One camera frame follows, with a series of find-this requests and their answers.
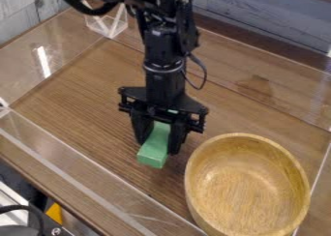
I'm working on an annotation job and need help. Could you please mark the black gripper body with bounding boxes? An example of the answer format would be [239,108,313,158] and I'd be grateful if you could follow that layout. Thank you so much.
[116,65,211,134]

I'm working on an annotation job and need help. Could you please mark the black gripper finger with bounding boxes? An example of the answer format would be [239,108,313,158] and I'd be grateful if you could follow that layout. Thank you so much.
[131,110,154,145]
[169,119,189,155]

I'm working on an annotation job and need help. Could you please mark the green rectangular block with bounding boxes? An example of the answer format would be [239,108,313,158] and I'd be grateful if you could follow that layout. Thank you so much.
[138,122,171,169]

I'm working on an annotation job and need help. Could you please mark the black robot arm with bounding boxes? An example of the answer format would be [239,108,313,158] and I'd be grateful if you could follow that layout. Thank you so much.
[102,0,209,155]

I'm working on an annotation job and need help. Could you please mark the brown wooden bowl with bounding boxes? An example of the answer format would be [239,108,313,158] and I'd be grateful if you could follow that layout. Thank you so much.
[186,133,311,236]

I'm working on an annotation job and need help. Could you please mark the yellow warning sticker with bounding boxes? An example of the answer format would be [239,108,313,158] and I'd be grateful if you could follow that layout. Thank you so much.
[47,203,63,224]

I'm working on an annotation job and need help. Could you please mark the clear acrylic enclosure walls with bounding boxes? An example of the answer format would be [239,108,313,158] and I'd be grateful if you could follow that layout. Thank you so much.
[0,0,331,236]

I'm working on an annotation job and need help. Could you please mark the clear acrylic corner bracket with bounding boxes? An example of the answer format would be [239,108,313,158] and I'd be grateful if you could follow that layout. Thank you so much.
[84,4,128,39]

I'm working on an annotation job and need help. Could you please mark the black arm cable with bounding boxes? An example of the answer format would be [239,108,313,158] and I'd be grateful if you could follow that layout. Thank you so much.
[51,0,131,16]

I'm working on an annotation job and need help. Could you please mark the black cable lower left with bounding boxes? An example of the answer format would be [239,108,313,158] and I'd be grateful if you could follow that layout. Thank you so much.
[0,205,47,236]

